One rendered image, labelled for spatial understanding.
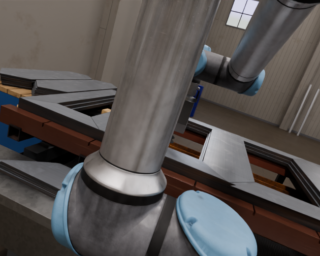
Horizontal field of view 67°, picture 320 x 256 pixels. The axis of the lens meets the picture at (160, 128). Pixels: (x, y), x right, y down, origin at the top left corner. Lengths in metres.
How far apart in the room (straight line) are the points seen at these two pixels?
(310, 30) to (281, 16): 10.61
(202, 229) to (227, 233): 0.04
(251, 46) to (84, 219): 0.39
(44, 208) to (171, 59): 0.59
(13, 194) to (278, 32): 0.73
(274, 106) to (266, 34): 10.29
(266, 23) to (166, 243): 0.35
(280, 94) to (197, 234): 10.48
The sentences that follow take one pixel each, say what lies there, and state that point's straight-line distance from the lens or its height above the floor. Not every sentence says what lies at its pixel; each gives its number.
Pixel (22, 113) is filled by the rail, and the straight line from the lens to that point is 0.96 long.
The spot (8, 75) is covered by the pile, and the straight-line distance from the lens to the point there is 1.40.
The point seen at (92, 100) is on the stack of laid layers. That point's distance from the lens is 1.25.
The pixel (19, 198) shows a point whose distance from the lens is 0.78.
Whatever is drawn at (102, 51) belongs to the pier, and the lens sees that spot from 4.24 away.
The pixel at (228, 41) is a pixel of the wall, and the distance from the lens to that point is 10.92.
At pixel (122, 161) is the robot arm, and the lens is 0.29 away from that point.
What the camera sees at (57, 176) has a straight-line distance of 0.81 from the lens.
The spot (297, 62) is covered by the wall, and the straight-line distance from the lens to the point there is 10.82.
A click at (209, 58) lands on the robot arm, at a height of 1.18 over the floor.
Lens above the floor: 1.14
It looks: 16 degrees down
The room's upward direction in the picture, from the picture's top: 18 degrees clockwise
